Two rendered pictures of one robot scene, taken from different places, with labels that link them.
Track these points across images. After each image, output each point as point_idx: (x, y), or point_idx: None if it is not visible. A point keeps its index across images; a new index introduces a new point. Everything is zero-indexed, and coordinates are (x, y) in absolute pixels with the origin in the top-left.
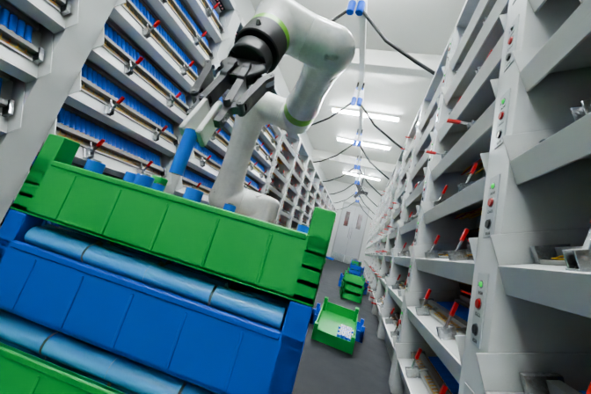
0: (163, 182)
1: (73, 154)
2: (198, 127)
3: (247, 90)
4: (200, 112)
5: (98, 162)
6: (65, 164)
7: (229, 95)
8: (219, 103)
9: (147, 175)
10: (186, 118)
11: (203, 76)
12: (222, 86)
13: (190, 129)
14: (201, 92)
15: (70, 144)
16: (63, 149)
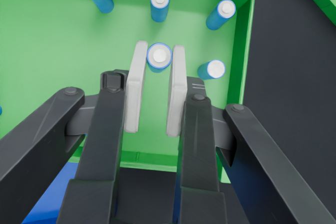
0: (220, 167)
1: None
2: (144, 43)
3: (46, 132)
4: (171, 80)
5: (220, 1)
6: None
7: (112, 106)
8: (130, 76)
9: None
10: (181, 53)
11: (277, 171)
12: (178, 177)
13: (157, 42)
14: (209, 107)
15: None
16: None
